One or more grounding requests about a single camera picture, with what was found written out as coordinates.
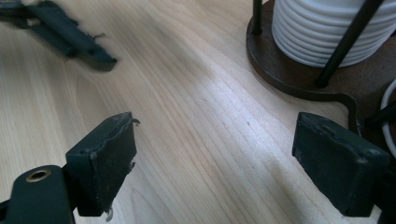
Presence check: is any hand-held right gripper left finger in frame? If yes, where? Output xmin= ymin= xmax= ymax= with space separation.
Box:
xmin=65 ymin=111 xmax=140 ymax=217

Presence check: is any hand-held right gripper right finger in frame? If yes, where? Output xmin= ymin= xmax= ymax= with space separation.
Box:
xmin=291 ymin=111 xmax=392 ymax=217

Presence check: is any dark wooden cup holder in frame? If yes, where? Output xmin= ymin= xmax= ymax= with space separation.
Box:
xmin=246 ymin=0 xmax=396 ymax=153

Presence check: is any stack of white paper cups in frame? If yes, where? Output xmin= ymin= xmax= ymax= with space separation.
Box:
xmin=271 ymin=0 xmax=396 ymax=69

